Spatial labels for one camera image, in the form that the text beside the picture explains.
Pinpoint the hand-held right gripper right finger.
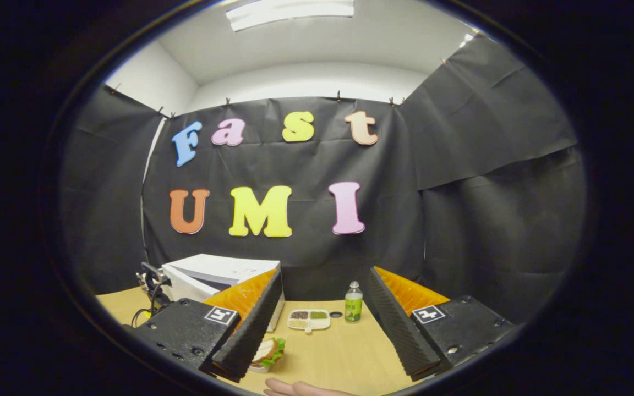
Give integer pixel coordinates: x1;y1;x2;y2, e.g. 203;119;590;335
364;267;517;383

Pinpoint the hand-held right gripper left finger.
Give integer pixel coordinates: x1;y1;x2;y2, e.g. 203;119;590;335
129;268;286;384

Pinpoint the lettuce sandwich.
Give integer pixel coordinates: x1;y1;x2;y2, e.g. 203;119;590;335
251;337;287;368

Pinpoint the white microwave oven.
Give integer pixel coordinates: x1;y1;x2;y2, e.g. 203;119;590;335
161;254;286;333

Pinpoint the green drink bottle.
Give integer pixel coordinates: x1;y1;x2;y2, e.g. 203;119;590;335
345;281;363;323

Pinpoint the divided plate of beans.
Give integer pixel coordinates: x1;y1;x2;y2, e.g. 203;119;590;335
287;309;331;334

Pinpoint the black backdrop cloth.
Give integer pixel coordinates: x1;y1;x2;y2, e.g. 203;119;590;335
58;34;587;325

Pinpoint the row of small cloth clips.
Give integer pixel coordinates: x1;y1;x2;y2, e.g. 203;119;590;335
109;56;450;120

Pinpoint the long ceiling light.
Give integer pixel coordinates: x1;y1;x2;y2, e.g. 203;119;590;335
225;0;355;32

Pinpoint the black cable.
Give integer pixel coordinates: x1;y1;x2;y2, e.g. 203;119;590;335
132;300;158;329

